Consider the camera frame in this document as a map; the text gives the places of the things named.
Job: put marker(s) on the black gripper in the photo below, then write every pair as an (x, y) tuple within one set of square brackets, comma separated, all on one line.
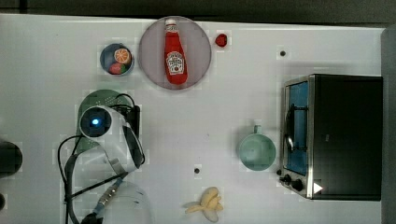
[(132, 116)]

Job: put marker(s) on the green oval strainer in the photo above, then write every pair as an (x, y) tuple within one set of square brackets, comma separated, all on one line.
[(109, 98)]

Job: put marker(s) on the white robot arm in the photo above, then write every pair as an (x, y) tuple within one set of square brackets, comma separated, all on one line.
[(117, 153)]

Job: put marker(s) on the toy strawberry in bowl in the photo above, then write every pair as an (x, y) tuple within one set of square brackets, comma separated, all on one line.
[(117, 69)]

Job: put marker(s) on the toy orange slice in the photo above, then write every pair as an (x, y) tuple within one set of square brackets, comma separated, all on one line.
[(122, 56)]

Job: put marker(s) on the red plush ketchup bottle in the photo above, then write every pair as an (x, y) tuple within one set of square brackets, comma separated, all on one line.
[(176, 69)]

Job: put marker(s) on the small blue bowl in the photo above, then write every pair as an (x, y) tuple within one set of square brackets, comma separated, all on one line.
[(107, 58)]

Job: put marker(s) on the grey round plate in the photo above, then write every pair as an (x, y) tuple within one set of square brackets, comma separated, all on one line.
[(194, 41)]

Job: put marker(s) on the red toy strawberry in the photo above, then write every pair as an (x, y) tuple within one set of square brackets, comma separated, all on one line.
[(221, 40)]

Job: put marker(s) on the peeled toy banana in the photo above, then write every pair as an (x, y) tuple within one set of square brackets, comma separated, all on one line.
[(209, 205)]

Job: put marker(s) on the light green mug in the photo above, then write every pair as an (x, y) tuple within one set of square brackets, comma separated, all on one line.
[(257, 151)]

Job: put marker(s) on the black toaster oven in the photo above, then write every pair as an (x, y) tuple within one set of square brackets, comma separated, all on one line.
[(331, 137)]

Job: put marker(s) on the black cylinder mount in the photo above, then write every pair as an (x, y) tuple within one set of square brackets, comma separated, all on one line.
[(10, 159)]

